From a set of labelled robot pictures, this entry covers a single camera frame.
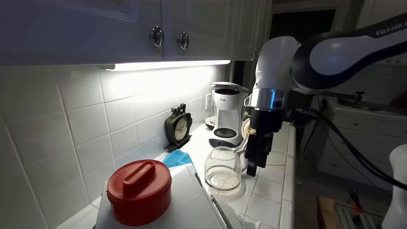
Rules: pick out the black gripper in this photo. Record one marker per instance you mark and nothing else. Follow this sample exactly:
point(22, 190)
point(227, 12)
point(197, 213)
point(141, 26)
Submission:
point(265, 124)

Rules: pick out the white coffee making machine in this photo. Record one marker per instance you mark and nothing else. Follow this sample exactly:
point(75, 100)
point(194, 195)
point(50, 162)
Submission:
point(228, 105)

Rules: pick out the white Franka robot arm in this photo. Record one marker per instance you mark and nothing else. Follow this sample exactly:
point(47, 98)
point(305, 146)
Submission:
point(339, 54)

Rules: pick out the white plate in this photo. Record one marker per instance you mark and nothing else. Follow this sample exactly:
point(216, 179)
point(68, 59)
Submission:
point(210, 122)

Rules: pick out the blue cloth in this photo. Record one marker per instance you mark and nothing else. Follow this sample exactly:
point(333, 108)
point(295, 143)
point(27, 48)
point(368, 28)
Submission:
point(178, 159)

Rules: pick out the dark analog table clock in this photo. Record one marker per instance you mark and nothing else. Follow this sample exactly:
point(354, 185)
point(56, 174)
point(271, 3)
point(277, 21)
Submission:
point(178, 128)

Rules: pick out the wooden plank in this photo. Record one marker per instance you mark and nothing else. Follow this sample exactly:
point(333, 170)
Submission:
point(328, 213)

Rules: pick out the white drawer cabinet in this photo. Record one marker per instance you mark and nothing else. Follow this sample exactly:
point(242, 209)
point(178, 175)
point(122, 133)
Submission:
point(373, 134)

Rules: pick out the under-cabinet light strip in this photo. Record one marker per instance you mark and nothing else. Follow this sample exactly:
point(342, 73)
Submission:
point(169, 64)

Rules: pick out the round metal cabinet knob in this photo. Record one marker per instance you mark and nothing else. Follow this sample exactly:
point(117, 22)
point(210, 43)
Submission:
point(183, 40)
point(157, 35)

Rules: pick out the white wall outlet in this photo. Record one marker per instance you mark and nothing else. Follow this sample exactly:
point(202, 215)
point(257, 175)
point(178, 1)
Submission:
point(208, 101)

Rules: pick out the wall cabinets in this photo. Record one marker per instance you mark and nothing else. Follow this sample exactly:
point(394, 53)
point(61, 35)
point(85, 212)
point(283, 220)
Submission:
point(84, 29)

